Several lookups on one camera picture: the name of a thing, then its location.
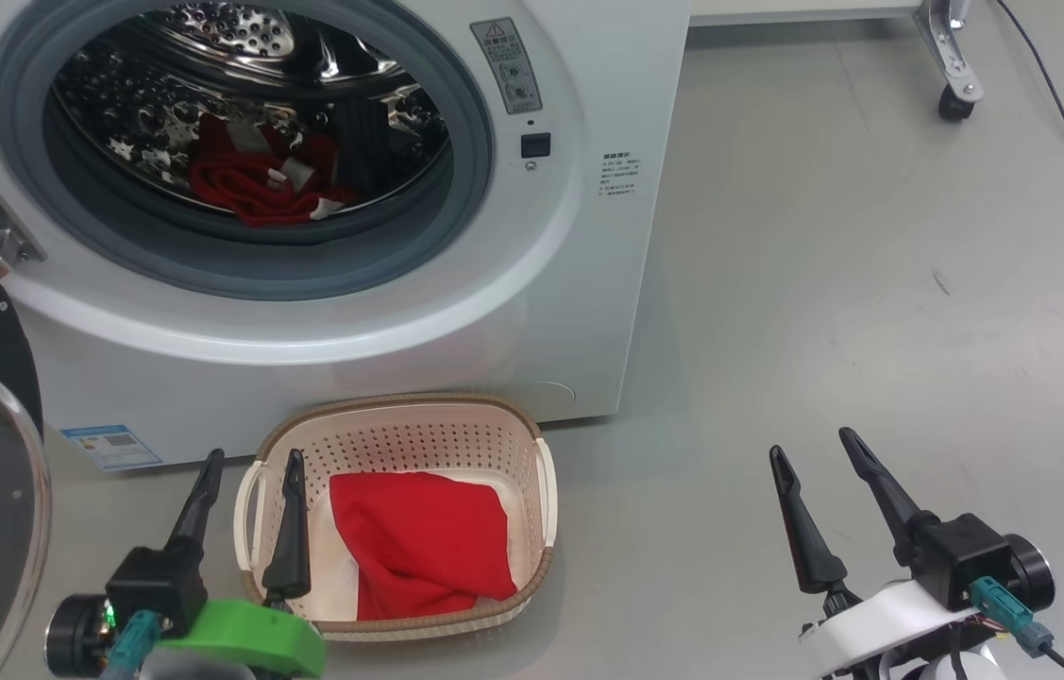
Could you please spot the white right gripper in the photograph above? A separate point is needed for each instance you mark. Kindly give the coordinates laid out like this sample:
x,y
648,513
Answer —
x,y
881,623

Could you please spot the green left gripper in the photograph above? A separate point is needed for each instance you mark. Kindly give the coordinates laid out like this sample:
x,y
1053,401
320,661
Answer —
x,y
258,637

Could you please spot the plain red garment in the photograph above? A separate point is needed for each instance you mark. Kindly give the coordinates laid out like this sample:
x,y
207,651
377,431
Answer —
x,y
418,538

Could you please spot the red garment with white trim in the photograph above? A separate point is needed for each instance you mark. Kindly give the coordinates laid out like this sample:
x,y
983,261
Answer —
x,y
248,189

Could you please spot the cream perforated laundry basket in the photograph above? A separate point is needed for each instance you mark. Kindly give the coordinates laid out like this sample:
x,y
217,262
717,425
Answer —
x,y
399,444

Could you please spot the white front-load washing machine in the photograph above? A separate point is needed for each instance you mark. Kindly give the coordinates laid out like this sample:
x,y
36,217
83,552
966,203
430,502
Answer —
x,y
541,321

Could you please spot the perforated steel washer drum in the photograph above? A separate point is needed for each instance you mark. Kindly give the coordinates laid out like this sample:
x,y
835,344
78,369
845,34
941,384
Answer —
x,y
144,104

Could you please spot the black door latch socket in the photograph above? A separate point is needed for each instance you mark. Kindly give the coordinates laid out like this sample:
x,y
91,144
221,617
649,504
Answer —
x,y
535,145

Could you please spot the blue energy label sticker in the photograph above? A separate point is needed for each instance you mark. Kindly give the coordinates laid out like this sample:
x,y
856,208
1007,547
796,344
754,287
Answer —
x,y
111,447

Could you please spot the small printed text sticker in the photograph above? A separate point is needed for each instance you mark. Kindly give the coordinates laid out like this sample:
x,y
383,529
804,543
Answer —
x,y
621,174

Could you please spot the black caster wheel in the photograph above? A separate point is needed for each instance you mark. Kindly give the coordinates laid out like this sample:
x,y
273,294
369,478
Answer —
x,y
955,104

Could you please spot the metal cart leg with caster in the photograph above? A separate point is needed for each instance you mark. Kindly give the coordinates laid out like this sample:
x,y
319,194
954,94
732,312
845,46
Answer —
x,y
952,47

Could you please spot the white cabinet panel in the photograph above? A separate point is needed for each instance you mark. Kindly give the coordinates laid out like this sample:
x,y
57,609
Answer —
x,y
796,9

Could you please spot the grey warning label sticker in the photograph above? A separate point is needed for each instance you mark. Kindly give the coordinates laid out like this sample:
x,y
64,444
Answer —
x,y
506,66

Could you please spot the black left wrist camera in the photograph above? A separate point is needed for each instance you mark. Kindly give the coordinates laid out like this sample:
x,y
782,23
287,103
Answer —
x,y
159,586

